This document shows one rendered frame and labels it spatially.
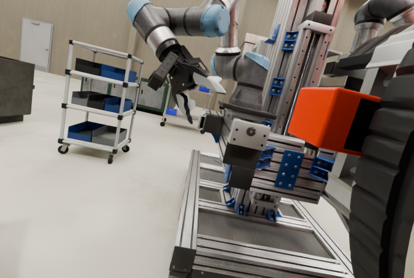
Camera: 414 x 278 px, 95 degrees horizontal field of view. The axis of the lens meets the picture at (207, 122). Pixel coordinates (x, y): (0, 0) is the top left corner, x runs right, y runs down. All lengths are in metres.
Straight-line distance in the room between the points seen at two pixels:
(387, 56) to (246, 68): 0.57
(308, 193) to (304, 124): 0.78
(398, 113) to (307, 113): 0.09
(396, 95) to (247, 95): 0.63
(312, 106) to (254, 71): 0.58
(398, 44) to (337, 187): 0.21
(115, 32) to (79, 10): 1.78
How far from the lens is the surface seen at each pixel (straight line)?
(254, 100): 0.82
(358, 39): 1.27
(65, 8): 11.66
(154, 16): 0.58
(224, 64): 0.90
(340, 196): 0.35
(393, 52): 0.35
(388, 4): 1.20
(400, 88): 0.24
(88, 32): 10.94
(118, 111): 1.90
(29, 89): 3.02
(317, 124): 0.25
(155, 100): 4.79
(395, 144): 0.23
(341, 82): 0.52
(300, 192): 1.01
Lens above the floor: 0.85
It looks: 9 degrees down
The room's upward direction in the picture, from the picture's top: 13 degrees clockwise
